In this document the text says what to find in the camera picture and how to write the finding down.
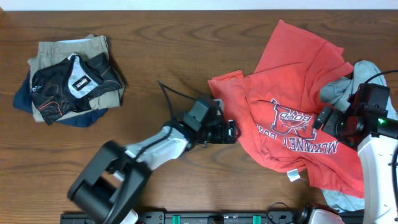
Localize red printed t-shirt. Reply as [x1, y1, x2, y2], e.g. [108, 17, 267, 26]
[208, 21, 364, 198]

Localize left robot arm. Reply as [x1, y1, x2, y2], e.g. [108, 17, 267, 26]
[67, 119, 241, 223]

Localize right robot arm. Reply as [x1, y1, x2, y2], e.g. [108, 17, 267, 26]
[312, 83, 397, 223]

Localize khaki folded pants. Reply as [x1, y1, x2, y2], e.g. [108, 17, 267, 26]
[28, 35, 126, 113]

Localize navy blue folded garment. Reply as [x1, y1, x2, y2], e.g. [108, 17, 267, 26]
[13, 71, 108, 128]

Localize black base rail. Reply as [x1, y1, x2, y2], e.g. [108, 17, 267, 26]
[60, 210, 364, 224]

